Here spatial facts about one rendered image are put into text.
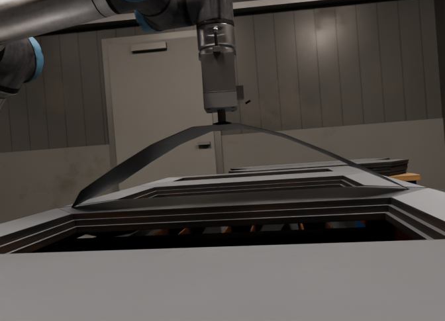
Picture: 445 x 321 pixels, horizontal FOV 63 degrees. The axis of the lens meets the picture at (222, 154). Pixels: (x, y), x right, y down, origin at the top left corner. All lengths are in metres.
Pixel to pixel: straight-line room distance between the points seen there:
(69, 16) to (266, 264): 0.55
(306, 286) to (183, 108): 3.42
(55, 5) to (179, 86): 3.01
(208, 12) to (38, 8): 0.29
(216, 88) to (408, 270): 0.49
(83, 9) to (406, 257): 0.60
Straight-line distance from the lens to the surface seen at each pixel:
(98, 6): 0.68
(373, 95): 3.85
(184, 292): 0.27
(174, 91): 3.67
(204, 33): 0.72
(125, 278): 0.31
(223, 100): 0.68
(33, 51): 0.96
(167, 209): 0.66
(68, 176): 4.04
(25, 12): 0.74
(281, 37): 3.79
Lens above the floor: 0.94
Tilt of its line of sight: level
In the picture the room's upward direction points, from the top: 4 degrees counter-clockwise
